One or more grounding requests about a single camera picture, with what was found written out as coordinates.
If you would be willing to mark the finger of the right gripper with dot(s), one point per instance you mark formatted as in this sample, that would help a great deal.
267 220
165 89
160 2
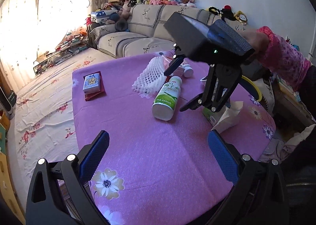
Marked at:
177 59
193 104

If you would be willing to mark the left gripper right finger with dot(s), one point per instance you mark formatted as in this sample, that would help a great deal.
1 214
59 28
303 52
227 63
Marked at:
258 195

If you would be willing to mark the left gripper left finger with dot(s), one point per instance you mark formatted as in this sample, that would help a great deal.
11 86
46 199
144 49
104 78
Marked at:
45 203

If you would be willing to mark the green white drink bottle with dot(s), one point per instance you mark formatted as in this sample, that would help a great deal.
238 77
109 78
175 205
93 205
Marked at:
165 102

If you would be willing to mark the yellow rimmed trash bin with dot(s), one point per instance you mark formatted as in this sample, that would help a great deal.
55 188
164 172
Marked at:
251 88

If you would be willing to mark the person's right hand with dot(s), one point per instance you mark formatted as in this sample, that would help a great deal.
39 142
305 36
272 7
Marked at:
259 42

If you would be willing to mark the pink white carton box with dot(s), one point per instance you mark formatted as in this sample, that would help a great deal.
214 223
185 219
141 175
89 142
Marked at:
167 60

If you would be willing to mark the small white yogurt bottle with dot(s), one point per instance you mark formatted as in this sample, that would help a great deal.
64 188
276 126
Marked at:
187 69

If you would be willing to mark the white foam fruit net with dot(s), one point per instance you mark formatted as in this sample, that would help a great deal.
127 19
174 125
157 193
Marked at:
150 81

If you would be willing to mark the yellow plush toy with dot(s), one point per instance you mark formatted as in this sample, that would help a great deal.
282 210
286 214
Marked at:
241 17

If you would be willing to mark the black plush toy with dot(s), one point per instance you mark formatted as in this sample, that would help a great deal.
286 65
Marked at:
224 13

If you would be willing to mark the beige sectional sofa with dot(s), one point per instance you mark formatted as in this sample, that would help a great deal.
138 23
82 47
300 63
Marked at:
146 32

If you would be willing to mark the pile of clothes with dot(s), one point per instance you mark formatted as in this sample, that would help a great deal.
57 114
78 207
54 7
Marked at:
280 150

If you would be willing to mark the floral white bed sheet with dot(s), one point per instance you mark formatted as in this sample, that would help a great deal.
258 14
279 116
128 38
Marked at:
44 125

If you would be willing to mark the purple floral tablecloth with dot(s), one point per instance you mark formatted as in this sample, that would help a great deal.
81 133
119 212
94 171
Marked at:
154 171

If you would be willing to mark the blue card box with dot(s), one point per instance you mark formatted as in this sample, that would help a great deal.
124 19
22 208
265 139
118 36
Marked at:
92 83

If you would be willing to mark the red packet under box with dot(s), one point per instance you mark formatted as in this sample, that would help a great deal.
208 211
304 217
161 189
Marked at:
89 97

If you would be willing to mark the glass coffee table clutter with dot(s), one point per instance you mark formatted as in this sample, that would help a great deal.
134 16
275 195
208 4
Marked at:
65 50

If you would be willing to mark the cream floral curtain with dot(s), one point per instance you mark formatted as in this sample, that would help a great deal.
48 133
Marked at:
31 27

